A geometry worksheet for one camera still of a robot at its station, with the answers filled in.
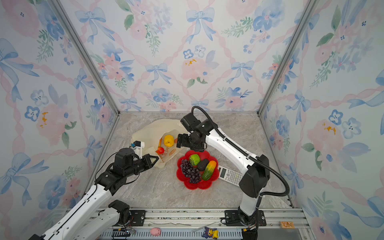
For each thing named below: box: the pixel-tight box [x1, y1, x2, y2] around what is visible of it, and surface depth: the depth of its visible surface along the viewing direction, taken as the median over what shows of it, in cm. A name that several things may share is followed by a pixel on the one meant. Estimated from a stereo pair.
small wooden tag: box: [281, 221, 295, 229], surface depth 73 cm
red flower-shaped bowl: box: [176, 150, 220, 190], surface depth 87 cm
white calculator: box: [218, 165, 244, 187], surface depth 89 cm
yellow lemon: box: [164, 135, 175, 148], surface depth 100 cm
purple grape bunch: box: [181, 159, 202, 184], surface depth 87 cm
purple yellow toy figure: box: [202, 227, 219, 240], surface depth 70 cm
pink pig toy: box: [150, 227, 162, 237], surface depth 71 cm
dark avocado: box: [197, 159, 209, 171], surface depth 90 cm
